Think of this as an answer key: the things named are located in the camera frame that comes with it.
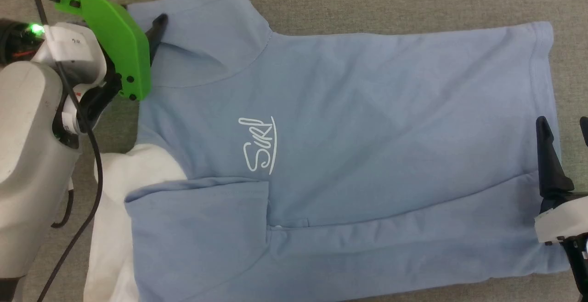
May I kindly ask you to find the thin black cable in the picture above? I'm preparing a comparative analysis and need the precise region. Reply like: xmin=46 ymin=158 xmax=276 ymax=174
xmin=51 ymin=178 xmax=75 ymax=229
xmin=28 ymin=0 xmax=104 ymax=302

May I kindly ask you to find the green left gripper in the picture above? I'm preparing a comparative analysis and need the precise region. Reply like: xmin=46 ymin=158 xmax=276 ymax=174
xmin=48 ymin=0 xmax=168 ymax=124

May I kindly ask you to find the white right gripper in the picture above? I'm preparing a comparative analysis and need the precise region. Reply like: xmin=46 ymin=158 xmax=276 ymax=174
xmin=534 ymin=116 xmax=588 ymax=302

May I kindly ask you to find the light blue white-sleeved shirt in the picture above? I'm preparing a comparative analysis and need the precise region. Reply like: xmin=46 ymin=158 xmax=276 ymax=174
xmin=84 ymin=0 xmax=572 ymax=302

